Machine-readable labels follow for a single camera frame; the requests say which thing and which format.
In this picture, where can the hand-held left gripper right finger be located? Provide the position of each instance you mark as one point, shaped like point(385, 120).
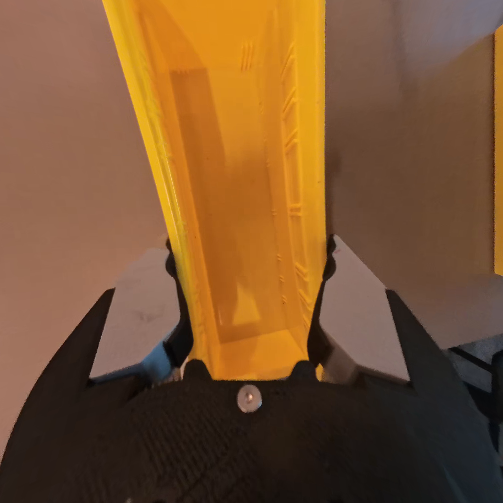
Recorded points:
point(357, 306)

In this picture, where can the yellow plastic bin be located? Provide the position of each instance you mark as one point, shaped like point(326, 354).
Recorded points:
point(235, 157)
point(499, 157)

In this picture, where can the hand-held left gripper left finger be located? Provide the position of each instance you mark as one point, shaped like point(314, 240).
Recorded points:
point(133, 306)

